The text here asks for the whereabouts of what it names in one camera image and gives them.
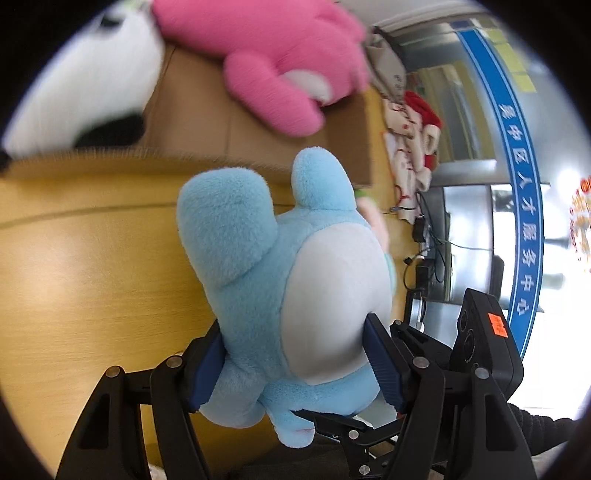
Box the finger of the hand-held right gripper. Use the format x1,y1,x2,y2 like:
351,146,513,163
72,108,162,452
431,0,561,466
390,320,455,370
293,408,407,478

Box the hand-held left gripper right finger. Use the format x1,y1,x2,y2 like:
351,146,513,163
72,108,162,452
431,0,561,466
362,314,539,480

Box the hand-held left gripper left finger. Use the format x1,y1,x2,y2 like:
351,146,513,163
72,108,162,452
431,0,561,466
55,318,227,480

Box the light blue plush toy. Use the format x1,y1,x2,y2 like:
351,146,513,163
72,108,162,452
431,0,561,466
177,147,398,448

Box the cardboard box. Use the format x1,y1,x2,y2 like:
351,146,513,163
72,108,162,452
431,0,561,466
139,41,375,188

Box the pink plush bear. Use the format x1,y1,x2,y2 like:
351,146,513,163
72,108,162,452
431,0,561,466
151,0,370,137

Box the person's right forearm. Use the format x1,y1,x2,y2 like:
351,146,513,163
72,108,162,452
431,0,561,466
508,401,578,462

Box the red window decoration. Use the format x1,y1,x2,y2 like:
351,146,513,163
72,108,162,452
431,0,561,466
570,175,591,273

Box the blue glass banner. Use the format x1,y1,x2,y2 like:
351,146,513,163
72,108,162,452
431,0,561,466
459,21,548,358

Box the red and white plush toys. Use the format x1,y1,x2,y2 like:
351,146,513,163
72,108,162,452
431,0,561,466
382,90,444,222

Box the grey cloth bag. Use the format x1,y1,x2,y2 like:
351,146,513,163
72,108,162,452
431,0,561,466
367,28,409,100

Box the yellow sticky notes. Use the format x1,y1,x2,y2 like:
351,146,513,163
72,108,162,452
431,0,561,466
480,25,536,93

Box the black and white panda plush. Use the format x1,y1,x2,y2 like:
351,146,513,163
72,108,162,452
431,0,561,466
2,9,164,160

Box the black cable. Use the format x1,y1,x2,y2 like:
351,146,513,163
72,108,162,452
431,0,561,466
390,191,458,296

